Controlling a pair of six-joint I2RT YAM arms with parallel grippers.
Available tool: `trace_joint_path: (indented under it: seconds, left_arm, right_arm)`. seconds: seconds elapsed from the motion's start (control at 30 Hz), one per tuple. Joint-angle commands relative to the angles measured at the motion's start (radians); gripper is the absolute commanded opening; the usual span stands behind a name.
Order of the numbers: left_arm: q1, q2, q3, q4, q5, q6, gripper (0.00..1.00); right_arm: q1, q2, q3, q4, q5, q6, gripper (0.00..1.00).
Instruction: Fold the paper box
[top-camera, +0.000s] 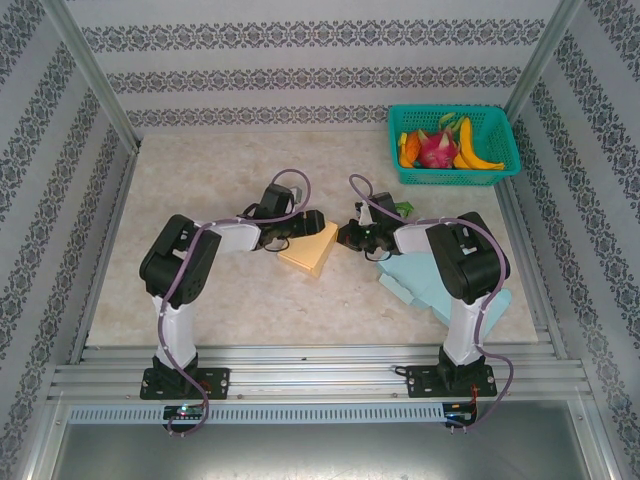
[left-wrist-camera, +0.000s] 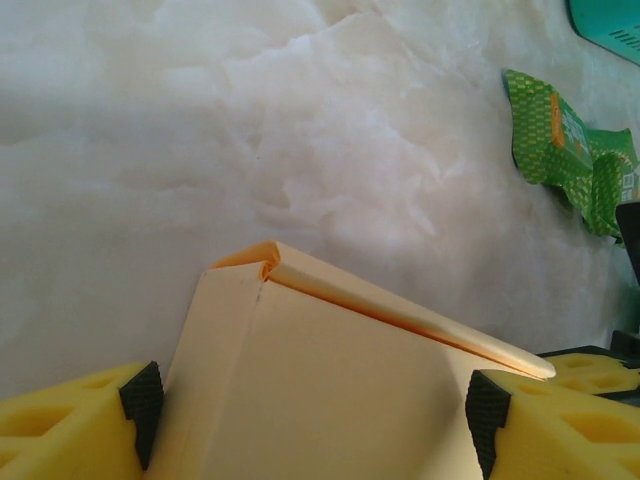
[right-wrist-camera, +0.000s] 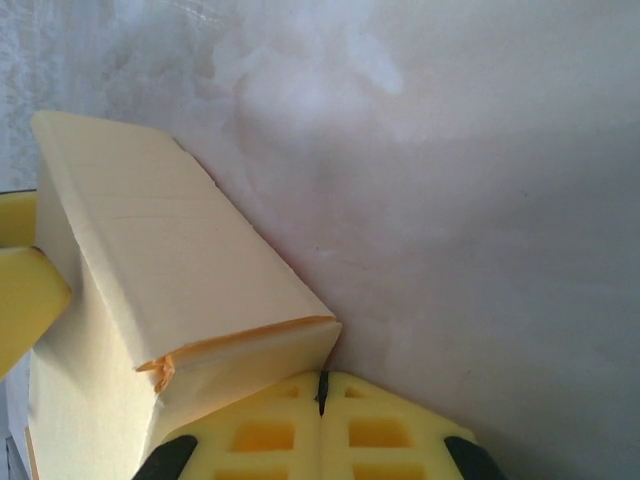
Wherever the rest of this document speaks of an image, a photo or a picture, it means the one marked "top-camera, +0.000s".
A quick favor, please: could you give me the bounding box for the orange paper box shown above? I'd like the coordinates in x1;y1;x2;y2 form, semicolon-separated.
277;221;340;280

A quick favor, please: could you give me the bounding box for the light blue paper box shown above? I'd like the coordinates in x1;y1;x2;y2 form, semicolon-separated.
374;249;514;342

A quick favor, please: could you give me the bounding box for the orange toy fruit slice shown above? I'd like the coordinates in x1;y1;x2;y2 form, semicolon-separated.
398;131;423;168

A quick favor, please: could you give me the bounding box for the pink toy dragon fruit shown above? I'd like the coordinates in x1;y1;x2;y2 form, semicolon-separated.
417;127;461;170

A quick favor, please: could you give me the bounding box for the yellow toy banana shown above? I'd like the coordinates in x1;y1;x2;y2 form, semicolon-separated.
452;117;507;173

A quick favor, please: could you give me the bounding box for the teal plastic basket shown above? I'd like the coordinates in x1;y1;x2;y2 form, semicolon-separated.
387;103;522;187

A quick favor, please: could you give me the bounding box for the right small circuit board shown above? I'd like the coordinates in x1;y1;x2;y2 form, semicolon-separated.
443;402;480;426

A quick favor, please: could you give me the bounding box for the small circuit board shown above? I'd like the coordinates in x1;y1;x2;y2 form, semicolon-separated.
163;404;207;421
443;402;480;426

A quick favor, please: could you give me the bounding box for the brushed metal shelf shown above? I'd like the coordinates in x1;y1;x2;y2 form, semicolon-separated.
29;422;616;480

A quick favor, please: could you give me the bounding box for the left small circuit board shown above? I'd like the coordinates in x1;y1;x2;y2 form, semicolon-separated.
163;404;207;421

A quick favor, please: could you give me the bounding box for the aluminium side rail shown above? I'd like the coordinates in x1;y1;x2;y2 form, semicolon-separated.
502;177;570;360
68;142;144;365

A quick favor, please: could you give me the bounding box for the aluminium mounting rail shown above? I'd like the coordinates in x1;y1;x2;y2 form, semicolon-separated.
47;343;594;407

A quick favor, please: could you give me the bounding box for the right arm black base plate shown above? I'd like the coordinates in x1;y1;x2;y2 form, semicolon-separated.
405;364;497;400

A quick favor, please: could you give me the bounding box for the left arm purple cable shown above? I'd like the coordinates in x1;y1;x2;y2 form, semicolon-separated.
157;168;315;439

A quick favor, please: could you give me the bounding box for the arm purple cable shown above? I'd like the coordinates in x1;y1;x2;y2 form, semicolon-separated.
348;173;516;434
157;168;315;439

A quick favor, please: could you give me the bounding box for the slotted grey cable duct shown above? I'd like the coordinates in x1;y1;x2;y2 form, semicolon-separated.
67;403;479;426

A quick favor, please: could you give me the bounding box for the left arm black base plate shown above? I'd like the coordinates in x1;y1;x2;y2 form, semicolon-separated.
139;367;231;401

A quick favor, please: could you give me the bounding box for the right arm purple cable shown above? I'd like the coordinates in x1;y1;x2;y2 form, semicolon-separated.
348;173;516;434

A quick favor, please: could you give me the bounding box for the aluminium frame post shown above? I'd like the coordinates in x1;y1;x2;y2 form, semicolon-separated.
38;0;142;151
503;0;585;124

